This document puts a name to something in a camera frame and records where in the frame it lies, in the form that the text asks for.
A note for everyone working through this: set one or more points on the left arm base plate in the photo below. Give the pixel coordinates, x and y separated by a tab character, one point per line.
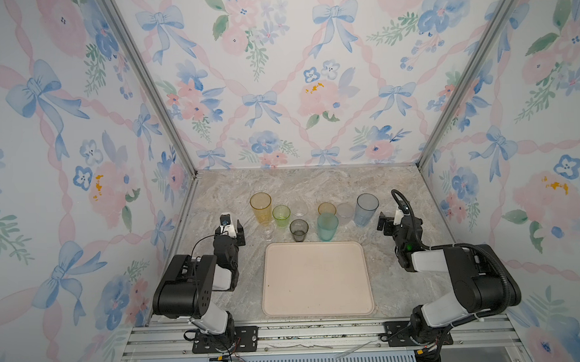
240	339

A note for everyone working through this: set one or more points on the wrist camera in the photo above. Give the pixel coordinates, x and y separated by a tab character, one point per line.
227	227
400	214

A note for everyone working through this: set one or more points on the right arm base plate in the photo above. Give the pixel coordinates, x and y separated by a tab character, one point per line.
403	334

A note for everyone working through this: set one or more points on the small amber glass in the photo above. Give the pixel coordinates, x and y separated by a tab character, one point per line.
327	207

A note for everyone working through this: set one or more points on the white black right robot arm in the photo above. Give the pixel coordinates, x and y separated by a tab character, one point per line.
481	286

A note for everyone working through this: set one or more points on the beige rectangular tray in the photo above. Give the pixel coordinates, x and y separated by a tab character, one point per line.
316	279

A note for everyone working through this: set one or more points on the aluminium frame rail front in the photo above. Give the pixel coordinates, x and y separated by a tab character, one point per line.
333	340

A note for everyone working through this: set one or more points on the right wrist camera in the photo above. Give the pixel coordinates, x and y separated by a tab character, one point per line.
400	214

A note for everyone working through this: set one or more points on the small smoky grey glass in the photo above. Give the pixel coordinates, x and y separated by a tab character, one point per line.
299	229

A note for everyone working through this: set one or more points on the frosted clear glass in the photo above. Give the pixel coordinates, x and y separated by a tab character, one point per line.
345	213

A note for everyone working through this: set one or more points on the teal textured plastic glass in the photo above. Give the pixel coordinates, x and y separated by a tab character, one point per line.
327	225

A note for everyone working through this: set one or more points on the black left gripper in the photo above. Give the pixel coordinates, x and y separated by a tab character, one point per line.
240	236

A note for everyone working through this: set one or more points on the tall yellow plastic glass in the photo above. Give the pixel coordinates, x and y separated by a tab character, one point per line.
261	204

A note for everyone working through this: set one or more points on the tall blue plastic glass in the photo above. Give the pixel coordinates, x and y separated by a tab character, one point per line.
366	206

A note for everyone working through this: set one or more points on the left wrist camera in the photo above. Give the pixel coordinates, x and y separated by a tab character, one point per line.
227	227

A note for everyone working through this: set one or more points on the small green glass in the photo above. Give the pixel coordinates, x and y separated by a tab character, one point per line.
281	215

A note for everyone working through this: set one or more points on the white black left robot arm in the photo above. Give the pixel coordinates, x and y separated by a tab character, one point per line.
188	283

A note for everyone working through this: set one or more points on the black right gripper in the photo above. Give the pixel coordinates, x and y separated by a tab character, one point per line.
390	225

